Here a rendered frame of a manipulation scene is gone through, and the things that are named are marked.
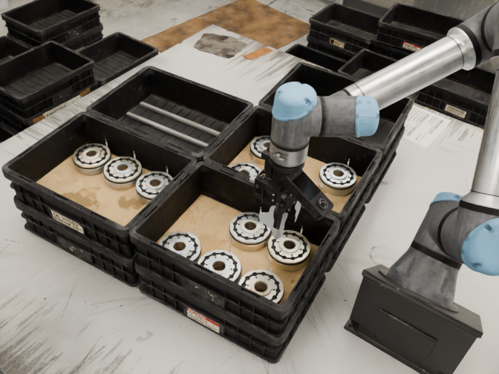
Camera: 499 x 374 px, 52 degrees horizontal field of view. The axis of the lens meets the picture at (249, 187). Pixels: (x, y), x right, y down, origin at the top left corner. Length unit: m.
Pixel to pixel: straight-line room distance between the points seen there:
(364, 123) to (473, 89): 1.80
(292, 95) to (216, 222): 0.51
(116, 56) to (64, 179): 1.51
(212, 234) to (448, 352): 0.60
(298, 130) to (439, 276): 0.46
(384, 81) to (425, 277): 0.42
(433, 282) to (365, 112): 0.42
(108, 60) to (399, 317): 2.14
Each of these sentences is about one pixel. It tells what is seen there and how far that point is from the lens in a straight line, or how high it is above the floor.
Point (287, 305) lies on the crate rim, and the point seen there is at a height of 0.93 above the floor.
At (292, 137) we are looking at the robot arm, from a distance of 0.95.
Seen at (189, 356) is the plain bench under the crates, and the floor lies 0.70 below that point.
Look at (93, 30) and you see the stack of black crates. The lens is 2.97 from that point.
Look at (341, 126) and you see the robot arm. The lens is 0.95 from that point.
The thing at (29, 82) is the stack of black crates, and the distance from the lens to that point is 2.58.
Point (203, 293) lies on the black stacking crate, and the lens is 1.17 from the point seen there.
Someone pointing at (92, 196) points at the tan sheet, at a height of 0.83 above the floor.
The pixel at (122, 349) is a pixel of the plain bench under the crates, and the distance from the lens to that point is 1.28.
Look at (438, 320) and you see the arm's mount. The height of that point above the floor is 0.90.
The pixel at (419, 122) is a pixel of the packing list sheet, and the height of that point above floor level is 0.70.
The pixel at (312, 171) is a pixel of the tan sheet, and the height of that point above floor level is 0.83.
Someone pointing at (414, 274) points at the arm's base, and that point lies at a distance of 1.18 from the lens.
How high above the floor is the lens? 1.81
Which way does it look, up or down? 44 degrees down
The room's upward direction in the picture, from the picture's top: 4 degrees clockwise
